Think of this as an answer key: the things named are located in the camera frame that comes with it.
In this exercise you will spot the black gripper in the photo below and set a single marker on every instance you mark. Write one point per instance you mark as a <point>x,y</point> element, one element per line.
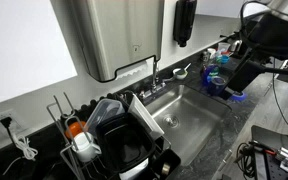
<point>247,75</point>

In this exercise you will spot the stainless steel sink basin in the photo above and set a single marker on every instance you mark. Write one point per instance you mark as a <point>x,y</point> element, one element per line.
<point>197,116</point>

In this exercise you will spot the metal sink drain strainer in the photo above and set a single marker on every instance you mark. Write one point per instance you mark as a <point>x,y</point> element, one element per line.
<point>171,121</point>

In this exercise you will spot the blue tape roll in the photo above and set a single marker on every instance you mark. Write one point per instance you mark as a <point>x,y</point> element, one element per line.
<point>240,97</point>

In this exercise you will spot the teal cup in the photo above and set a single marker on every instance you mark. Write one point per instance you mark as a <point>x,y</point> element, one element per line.
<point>223,60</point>

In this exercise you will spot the metal pitcher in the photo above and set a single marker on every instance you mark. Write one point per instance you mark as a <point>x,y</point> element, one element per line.
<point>235,46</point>

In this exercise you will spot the blue glass tumbler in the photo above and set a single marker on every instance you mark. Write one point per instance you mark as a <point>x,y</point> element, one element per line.
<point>215,85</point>

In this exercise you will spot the black support bar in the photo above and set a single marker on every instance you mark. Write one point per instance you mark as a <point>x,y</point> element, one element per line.
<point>280,71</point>

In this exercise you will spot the blue bottle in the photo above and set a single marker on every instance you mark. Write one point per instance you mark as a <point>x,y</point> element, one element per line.
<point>209,71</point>

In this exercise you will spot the white ceramic bowl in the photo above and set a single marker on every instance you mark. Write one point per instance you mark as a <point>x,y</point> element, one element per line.
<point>180,76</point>

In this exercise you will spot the yellow green scrub sponge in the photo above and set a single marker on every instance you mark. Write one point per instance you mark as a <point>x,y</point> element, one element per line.
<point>180,71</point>

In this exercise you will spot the black soap dispenser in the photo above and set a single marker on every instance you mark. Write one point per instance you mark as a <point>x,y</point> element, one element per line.
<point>184,20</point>

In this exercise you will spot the chrome gooseneck faucet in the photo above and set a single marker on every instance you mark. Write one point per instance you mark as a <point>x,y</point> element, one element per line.
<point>155,76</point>

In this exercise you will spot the black equipment board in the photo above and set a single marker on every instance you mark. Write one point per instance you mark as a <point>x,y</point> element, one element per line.
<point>267,166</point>

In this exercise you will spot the white paper towel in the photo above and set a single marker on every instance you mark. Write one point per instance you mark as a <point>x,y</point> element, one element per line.
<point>134,71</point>

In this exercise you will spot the black cutlery holder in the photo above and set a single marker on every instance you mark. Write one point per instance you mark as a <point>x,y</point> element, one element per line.
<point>170,159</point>

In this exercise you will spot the steel paper towel dispenser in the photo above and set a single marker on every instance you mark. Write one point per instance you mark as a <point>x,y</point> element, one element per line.
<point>124,33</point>

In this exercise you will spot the black plastic container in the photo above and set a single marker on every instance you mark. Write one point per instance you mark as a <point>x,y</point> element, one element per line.
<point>124,146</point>

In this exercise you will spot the clear plastic container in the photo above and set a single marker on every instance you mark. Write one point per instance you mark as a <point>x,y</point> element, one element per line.
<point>105,111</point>

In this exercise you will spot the white mug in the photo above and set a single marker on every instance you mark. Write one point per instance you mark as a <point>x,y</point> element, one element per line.
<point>84,148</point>

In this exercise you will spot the orange cup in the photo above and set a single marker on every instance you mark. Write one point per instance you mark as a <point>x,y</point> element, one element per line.
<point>74,128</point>

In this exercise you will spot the black power plug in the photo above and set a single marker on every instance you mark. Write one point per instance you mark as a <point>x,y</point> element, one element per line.
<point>6,122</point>

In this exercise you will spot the white wall outlet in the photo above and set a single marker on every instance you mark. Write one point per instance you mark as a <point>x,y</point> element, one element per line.
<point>14,120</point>

